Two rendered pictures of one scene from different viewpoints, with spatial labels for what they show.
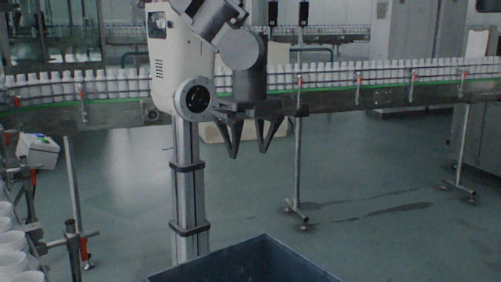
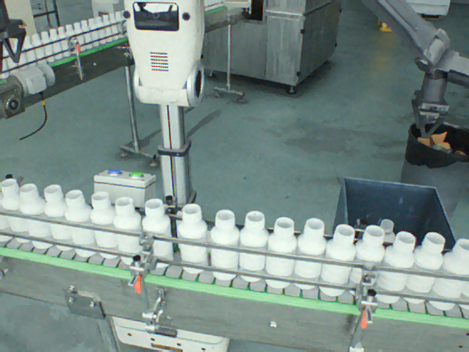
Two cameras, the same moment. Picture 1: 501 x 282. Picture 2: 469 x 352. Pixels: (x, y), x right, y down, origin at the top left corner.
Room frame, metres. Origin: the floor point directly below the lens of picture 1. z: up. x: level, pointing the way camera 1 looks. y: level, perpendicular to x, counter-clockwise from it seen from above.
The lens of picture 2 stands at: (0.36, 0.99, 1.67)
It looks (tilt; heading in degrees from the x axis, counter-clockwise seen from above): 34 degrees down; 317
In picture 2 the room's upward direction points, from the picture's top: 1 degrees clockwise
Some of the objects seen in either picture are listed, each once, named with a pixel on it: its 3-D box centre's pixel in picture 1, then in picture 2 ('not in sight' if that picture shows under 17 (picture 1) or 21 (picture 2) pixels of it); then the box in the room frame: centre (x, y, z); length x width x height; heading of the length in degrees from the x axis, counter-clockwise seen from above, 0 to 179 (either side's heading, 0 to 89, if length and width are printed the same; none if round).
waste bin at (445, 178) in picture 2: not in sight; (432, 180); (0.97, -1.33, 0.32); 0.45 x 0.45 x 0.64
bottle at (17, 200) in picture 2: not in sight; (18, 210); (1.24, 0.87, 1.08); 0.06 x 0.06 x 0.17
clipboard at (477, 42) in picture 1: (475, 46); not in sight; (3.89, -2.01, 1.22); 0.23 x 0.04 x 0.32; 19
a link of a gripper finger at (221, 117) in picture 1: (239, 130); (427, 119); (0.68, 0.02, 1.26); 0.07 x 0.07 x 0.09; 36
